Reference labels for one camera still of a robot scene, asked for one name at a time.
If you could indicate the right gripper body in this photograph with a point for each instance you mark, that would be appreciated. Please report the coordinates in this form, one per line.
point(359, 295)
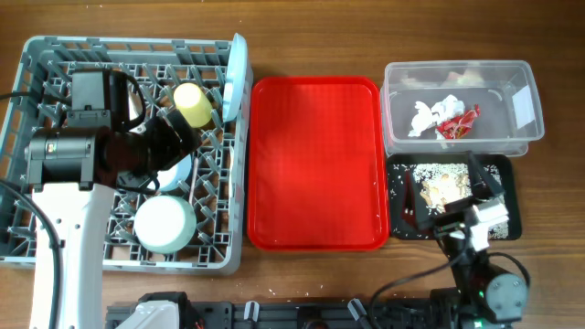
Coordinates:
point(446, 228)

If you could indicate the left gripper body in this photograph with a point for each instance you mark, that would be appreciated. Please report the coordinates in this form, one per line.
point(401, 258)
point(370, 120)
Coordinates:
point(156, 148)

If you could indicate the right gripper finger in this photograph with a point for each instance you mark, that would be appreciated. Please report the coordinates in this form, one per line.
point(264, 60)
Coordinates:
point(482, 184)
point(414, 207)

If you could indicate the food scraps and rice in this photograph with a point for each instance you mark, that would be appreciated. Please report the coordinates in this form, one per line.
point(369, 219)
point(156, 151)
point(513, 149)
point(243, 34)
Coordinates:
point(437, 185)

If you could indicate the red snack wrapper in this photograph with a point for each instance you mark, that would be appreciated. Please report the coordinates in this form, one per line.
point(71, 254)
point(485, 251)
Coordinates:
point(459, 126)

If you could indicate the yellow plastic cup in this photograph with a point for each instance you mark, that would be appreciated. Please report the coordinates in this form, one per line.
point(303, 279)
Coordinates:
point(193, 104)

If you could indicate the green bowl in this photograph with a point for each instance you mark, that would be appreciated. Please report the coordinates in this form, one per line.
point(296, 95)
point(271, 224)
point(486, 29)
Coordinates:
point(165, 224)

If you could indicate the white tissue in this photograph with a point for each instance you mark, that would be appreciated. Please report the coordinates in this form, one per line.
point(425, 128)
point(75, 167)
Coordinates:
point(431, 117)

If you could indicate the white plastic spoon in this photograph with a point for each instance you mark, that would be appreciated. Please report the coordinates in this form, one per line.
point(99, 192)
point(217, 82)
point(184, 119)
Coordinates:
point(231, 166)

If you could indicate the light blue plate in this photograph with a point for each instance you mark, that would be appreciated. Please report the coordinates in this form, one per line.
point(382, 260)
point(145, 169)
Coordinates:
point(235, 78)

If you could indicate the white plastic fork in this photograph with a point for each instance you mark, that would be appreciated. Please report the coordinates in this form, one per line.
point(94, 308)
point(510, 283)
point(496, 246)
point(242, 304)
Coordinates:
point(192, 188)

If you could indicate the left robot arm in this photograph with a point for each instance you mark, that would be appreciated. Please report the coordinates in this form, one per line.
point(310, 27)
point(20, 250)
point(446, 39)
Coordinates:
point(75, 169)

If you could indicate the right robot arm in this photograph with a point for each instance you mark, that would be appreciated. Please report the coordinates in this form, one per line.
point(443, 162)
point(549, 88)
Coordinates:
point(491, 289)

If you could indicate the grey dishwasher rack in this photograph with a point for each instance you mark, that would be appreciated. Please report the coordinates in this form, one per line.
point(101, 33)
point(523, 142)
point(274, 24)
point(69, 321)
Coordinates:
point(43, 81)

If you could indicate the black plastic tray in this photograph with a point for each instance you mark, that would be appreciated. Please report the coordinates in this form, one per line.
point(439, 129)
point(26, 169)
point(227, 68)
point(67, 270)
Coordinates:
point(495, 164)

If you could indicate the clear plastic bin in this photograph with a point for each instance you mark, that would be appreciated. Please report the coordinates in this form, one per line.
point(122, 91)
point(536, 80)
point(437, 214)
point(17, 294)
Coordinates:
point(504, 90)

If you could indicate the red plastic tray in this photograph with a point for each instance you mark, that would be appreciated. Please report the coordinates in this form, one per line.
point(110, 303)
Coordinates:
point(317, 165)

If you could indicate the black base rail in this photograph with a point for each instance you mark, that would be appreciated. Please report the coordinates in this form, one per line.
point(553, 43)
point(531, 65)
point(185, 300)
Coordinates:
point(402, 313)

